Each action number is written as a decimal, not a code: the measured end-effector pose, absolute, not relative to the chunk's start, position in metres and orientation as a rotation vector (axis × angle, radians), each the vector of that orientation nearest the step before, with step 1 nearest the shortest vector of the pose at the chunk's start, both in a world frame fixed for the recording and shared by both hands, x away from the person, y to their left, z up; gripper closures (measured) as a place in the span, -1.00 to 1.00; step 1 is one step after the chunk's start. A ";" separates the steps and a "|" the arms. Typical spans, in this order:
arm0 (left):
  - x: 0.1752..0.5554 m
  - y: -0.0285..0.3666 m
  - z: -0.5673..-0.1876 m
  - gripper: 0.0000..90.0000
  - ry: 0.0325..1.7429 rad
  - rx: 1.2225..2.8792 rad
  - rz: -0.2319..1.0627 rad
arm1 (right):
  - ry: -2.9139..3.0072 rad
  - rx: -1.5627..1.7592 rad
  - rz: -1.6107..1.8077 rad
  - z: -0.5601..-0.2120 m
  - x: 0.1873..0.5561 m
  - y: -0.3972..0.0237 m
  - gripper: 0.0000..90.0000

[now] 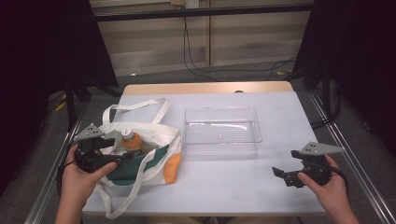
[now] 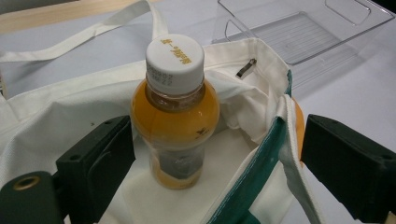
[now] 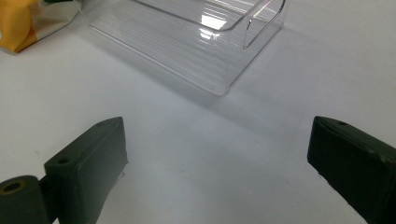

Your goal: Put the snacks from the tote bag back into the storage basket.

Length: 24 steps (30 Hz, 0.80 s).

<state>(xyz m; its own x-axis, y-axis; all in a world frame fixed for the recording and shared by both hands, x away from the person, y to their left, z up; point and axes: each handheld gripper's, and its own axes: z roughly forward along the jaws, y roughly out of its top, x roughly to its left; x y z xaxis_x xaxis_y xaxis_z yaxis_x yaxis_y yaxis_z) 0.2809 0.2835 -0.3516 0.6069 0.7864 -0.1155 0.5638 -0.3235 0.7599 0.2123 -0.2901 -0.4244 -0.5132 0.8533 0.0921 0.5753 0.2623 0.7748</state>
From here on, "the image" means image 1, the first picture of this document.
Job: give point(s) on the person's right hand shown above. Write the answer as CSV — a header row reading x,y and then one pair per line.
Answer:
x,y
327,189

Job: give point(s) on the orange juice bottle white cap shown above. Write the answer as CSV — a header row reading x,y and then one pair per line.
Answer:
x,y
130,141

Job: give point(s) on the black metal stand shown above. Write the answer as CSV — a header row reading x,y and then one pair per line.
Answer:
x,y
327,93
71,105

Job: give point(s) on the person's left hand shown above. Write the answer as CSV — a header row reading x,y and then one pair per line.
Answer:
x,y
79,180

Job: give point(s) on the clear plastic rectangular container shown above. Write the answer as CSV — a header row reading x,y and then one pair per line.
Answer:
x,y
221,130

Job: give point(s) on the white wall socket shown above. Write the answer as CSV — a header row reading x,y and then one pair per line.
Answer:
x,y
192,3

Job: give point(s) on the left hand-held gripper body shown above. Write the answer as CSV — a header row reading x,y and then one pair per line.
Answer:
x,y
90,158

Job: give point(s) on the small black round knob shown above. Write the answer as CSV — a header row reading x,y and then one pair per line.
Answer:
x,y
239,91

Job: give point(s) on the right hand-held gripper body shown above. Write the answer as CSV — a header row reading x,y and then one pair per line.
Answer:
x,y
316,168

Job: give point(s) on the aluminium frame rail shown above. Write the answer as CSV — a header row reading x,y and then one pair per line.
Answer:
x,y
51,177
351,155

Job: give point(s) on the black curtain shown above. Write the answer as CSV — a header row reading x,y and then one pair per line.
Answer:
x,y
37,62
358,56

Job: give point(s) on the white green orange tote bag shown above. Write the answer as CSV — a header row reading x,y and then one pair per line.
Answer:
x,y
149,146

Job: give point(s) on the white table mat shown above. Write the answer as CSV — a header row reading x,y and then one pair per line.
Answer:
x,y
236,180

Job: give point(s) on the black horizontal bar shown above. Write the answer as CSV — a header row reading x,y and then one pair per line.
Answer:
x,y
202,13

